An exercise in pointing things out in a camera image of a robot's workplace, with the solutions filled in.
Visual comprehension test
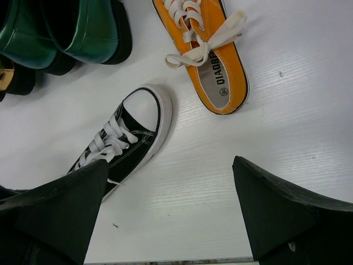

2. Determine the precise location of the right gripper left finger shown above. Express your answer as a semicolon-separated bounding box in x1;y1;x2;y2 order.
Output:
1;160;109;264

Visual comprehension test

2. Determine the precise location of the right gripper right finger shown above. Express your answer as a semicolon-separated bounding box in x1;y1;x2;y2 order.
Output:
232;156;352;264

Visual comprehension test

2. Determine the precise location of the black sneaker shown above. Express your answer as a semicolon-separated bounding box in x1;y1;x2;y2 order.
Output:
69;85;173;199

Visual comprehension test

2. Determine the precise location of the orange sneaker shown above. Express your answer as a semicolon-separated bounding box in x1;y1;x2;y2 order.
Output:
152;0;249;115

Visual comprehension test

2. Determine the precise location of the gold loafer right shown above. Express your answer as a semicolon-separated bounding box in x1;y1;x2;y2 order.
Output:
0;55;36;102

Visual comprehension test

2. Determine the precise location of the green loafer left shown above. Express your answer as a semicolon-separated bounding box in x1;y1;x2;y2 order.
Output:
1;0;76;76

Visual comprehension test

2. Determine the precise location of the green loafer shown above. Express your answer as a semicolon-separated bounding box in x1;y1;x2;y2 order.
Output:
41;0;133;66
1;0;76;76

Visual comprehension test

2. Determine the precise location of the green loafer right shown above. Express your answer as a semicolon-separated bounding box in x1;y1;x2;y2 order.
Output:
41;0;133;66

